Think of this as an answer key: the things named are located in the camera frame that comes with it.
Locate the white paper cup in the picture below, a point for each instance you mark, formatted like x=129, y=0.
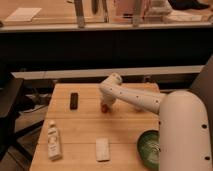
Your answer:
x=140, y=109

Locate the black office chair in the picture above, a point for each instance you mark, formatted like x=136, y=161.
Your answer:
x=12, y=101

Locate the green ribbed bowl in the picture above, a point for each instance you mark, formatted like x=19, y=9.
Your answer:
x=148, y=149

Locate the white plastic bottle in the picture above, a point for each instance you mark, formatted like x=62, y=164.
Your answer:
x=54, y=145

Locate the white paper sheet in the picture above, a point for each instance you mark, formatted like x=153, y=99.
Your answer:
x=23, y=14

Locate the grey metal post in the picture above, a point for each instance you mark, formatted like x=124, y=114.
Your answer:
x=79, y=13
x=136, y=17

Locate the grey metal post left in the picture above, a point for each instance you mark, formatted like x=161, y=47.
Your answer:
x=79, y=13

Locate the grey metal post right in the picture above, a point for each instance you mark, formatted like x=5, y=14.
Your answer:
x=136, y=17

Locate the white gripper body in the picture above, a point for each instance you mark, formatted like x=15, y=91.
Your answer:
x=107, y=100

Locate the black rectangular remote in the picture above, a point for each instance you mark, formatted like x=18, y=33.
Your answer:
x=74, y=101

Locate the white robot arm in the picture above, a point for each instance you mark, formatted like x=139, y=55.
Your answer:
x=184, y=130

